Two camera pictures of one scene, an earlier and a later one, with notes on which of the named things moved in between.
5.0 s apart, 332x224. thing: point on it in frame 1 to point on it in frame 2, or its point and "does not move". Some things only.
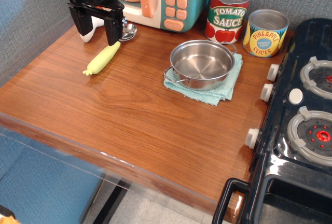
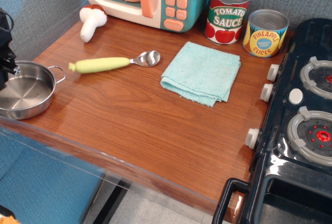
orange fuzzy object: [9, 220] does not move
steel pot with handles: [206, 64] to [28, 94]
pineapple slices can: [265, 32] does not move
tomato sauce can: [229, 7] does not move
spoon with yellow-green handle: [129, 30] to [147, 59]
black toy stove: [290, 181] does not move
